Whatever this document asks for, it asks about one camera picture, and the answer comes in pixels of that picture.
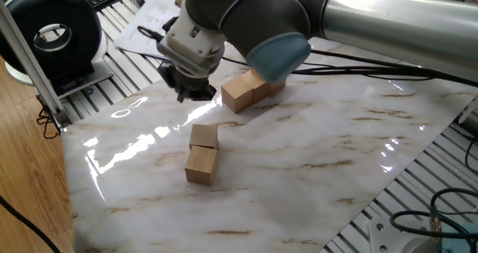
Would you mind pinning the white printed paper stack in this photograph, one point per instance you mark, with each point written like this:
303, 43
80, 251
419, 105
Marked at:
149, 29

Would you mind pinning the light wooden cube block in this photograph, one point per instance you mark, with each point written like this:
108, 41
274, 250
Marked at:
201, 165
237, 95
257, 89
203, 136
277, 87

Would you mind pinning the white marble pattern board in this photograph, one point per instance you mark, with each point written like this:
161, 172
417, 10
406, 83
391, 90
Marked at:
298, 171

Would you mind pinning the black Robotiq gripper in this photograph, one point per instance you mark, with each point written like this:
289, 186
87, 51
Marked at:
186, 81

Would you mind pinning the white plastic wrist bracket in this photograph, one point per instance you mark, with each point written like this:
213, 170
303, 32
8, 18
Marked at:
190, 44

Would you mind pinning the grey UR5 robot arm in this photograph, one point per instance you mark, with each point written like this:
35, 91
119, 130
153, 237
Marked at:
336, 18

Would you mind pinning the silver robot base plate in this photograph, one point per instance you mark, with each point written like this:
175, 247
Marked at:
388, 236

